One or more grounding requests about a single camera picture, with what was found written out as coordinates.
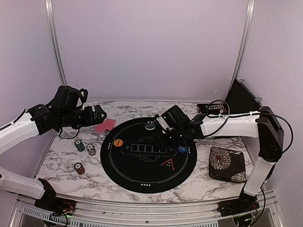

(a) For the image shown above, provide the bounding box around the round black poker mat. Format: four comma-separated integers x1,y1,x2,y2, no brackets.
100,117,197,193

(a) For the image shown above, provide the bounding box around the floral patterned pouch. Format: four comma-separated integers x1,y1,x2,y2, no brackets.
209,147,247,183

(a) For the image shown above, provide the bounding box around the blue small blind button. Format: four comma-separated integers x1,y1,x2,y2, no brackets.
177,146,188,154

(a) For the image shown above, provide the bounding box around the red poker chip stack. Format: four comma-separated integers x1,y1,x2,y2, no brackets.
74,162,85,175

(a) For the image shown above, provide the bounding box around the green poker chip stack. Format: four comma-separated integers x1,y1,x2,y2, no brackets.
74,140,85,152

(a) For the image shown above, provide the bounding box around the grey poker chip stack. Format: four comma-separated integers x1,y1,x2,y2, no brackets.
86,144,96,156

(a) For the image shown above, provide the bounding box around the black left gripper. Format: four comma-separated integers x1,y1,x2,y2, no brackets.
59,104,107,130

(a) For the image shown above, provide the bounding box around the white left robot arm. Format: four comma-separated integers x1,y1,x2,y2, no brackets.
0,86,107,210

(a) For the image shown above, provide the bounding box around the red playing card deck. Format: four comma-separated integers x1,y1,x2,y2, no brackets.
94,119,116,133

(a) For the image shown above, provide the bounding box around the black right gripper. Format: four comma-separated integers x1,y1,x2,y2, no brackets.
153,126,185,150

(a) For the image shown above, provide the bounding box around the orange big blind button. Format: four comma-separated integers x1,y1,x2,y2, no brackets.
113,139,124,147

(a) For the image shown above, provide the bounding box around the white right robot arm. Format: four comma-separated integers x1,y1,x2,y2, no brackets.
153,105,284,212

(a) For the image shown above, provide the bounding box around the red triangle all-in marker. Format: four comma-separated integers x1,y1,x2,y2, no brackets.
160,158,175,171

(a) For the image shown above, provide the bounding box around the black poker chip case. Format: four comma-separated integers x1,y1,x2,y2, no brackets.
197,80,261,115

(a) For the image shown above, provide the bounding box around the black dealer button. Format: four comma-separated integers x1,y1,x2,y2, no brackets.
144,122,156,131

